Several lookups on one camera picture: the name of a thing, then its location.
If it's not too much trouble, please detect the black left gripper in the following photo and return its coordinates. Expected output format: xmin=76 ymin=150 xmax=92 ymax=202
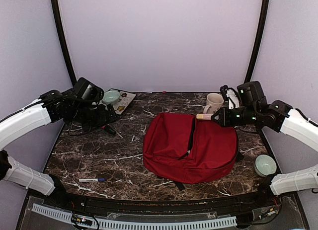
xmin=70 ymin=103 xmax=118 ymax=134

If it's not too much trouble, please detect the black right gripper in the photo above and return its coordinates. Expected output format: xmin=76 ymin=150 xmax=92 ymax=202
xmin=212 ymin=106 xmax=259 ymax=127

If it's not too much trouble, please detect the pink yellow highlighter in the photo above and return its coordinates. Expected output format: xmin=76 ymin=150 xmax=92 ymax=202
xmin=196 ymin=113 xmax=213 ymax=120

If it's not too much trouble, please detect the red backpack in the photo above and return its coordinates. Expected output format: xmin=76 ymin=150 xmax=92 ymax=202
xmin=143 ymin=113 xmax=239 ymax=190

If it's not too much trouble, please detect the white pen purple cap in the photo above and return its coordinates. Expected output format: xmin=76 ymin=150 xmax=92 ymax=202
xmin=79 ymin=178 xmax=106 ymax=183

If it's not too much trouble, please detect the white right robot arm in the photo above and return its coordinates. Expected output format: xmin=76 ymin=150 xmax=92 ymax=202
xmin=210 ymin=81 xmax=318 ymax=207

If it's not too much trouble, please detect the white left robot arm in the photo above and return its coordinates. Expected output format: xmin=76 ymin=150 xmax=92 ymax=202
xmin=0 ymin=90 xmax=116 ymax=208

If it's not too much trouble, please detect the pink capped black marker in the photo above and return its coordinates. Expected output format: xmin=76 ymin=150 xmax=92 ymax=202
xmin=102 ymin=125 xmax=117 ymax=135

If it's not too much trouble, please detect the white mug with red pattern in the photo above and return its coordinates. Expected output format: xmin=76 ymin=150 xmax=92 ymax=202
xmin=203 ymin=93 xmax=224 ymax=114

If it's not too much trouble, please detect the pale green ceramic bowl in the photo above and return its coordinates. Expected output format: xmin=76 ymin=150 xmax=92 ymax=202
xmin=101 ymin=90 xmax=120 ymax=105

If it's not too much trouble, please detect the floral patterned square plate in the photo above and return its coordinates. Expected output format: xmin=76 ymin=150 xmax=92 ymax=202
xmin=110 ymin=89 xmax=137 ymax=115

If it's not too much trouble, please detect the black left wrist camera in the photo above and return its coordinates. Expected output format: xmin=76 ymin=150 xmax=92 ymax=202
xmin=72 ymin=77 xmax=104 ymax=102

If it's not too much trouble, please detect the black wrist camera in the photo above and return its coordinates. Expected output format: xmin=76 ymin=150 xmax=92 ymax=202
xmin=72 ymin=77 xmax=104 ymax=102
xmin=237 ymin=81 xmax=267 ymax=109

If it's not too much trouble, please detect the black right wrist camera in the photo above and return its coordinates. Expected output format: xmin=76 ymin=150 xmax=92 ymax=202
xmin=237 ymin=81 xmax=267 ymax=109

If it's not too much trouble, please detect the black enclosure frame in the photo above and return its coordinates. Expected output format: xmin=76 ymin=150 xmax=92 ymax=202
xmin=45 ymin=0 xmax=268 ymax=214

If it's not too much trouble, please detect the white slotted cable duct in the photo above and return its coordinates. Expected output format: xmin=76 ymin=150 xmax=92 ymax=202
xmin=31 ymin=204 xmax=238 ymax=230

